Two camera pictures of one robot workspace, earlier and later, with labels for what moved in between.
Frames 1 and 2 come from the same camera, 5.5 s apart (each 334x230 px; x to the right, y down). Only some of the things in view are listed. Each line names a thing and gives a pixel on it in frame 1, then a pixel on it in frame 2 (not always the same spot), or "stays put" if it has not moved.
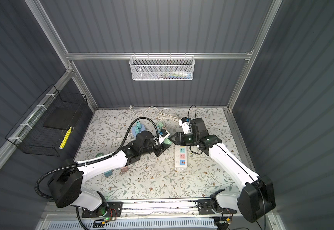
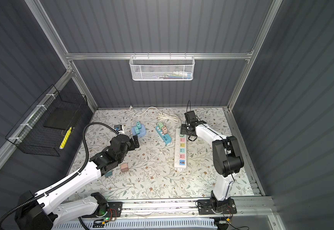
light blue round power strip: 142,128 stays put
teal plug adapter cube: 137,130 stays put
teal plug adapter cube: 108,173 stays put
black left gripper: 161,149 to 131,145
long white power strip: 180,156 stays put
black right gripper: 179,138 to 184,129
